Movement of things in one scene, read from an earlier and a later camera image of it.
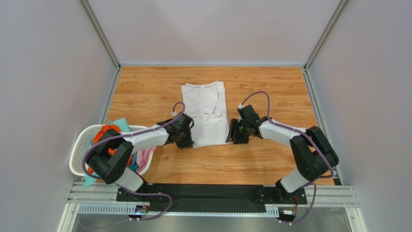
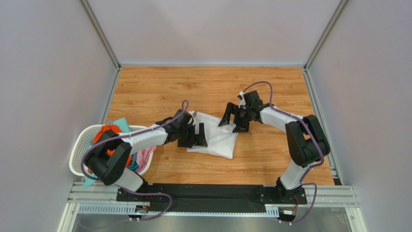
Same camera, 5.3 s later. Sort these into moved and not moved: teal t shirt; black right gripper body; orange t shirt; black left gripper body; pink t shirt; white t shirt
Moved: black right gripper body; white t shirt
Not moved: black left gripper body; orange t shirt; teal t shirt; pink t shirt
